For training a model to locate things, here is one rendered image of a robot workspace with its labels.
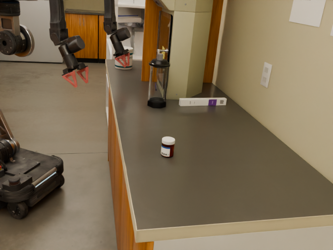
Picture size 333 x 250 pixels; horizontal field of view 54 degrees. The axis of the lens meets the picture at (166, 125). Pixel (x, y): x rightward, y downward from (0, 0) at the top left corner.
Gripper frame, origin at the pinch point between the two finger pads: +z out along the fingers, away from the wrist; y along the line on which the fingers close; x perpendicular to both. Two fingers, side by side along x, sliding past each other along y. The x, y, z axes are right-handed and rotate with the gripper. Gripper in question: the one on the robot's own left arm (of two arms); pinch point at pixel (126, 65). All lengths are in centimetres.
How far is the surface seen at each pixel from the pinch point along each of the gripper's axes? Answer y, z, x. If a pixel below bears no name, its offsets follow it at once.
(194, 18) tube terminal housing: -14, -8, -55
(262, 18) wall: -6, 5, -86
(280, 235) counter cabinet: -102, 62, -80
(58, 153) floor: 42, 50, 128
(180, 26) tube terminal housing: -18, -7, -48
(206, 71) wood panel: 30, 24, -39
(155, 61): -36, 4, -35
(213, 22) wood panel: 30, -4, -54
